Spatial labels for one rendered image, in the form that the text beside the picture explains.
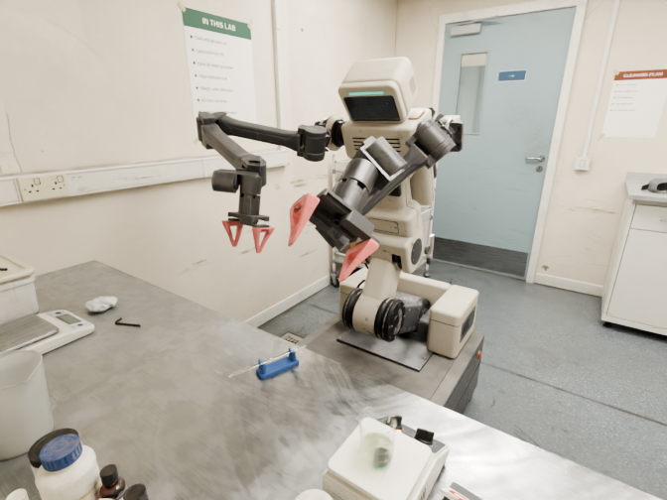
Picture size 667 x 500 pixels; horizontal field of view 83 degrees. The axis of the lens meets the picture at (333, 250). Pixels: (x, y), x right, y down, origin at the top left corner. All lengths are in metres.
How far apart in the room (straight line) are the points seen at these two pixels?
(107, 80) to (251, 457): 1.54
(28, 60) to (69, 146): 0.30
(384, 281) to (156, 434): 0.93
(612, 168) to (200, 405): 3.10
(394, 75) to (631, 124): 2.39
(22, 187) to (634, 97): 3.41
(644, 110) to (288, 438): 3.09
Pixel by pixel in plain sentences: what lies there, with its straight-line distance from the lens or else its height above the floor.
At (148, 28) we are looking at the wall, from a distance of 2.01.
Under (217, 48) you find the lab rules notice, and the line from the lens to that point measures 2.21.
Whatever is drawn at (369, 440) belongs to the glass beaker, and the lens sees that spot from 0.59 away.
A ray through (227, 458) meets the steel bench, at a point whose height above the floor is 0.75.
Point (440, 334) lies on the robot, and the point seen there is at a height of 0.47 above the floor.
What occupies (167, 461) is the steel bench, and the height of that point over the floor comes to 0.75.
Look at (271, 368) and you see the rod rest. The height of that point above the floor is 0.76.
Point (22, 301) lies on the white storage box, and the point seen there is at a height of 0.81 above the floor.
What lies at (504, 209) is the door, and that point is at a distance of 3.49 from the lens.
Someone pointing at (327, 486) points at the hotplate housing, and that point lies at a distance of 0.65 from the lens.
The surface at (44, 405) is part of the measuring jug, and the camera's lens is 0.91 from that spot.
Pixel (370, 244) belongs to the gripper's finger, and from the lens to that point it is 0.59.
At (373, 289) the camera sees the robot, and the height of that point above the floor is 0.69.
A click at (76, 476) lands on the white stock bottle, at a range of 0.70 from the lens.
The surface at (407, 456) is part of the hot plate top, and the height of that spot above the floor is 0.84.
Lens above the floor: 1.31
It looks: 19 degrees down
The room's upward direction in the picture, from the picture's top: straight up
